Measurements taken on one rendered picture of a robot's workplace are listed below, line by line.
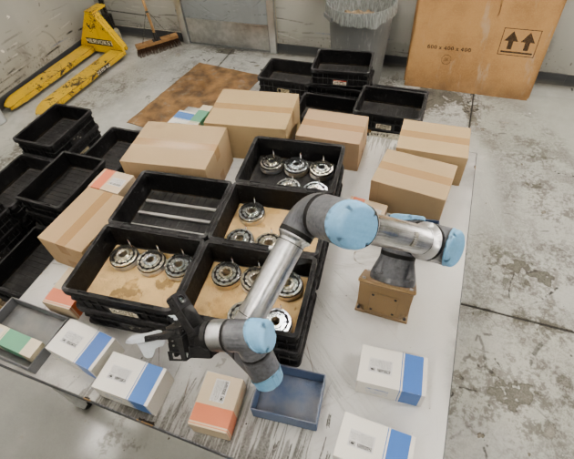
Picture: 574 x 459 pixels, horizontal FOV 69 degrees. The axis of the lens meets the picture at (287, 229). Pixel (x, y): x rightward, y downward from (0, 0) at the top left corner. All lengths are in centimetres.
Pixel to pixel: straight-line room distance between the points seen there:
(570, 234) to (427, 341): 171
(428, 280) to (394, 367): 43
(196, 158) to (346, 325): 95
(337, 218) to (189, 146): 112
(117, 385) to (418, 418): 92
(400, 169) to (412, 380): 86
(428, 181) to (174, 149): 110
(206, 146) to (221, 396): 107
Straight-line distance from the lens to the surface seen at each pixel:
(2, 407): 264
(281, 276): 108
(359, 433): 130
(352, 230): 98
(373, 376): 135
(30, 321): 185
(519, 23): 397
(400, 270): 139
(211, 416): 136
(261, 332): 92
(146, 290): 155
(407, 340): 152
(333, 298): 157
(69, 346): 160
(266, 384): 103
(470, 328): 243
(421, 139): 199
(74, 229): 183
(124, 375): 147
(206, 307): 145
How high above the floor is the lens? 204
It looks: 49 degrees down
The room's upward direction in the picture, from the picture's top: 5 degrees counter-clockwise
